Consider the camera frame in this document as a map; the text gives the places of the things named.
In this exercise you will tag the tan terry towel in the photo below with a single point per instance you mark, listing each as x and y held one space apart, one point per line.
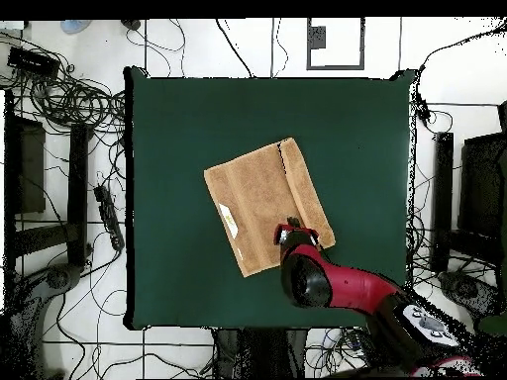
257 198

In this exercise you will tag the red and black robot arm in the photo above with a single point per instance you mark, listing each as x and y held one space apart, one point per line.
348 285

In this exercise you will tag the dark green tablecloth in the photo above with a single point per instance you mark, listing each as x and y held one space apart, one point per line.
178 118

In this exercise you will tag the black plug adapter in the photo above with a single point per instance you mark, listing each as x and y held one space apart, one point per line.
424 111

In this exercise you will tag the black power strip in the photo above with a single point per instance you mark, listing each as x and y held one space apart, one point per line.
109 215

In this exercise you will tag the grey stand base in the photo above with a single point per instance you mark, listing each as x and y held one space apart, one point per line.
467 289
59 277

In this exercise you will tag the small grey square plate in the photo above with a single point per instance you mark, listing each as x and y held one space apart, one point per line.
317 37

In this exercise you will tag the green rounded object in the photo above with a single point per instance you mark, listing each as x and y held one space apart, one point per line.
493 325

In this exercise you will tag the small dark object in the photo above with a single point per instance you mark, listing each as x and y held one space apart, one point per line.
130 23

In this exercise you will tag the person's right foot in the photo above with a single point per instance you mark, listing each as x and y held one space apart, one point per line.
75 26

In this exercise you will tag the black rectangular box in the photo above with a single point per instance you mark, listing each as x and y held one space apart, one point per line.
31 61

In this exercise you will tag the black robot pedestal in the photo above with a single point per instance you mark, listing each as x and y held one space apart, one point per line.
257 352

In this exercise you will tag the black frame stand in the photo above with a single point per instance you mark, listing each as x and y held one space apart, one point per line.
443 198
77 190

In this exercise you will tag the grey rectangular floor frame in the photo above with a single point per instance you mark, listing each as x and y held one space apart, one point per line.
336 67

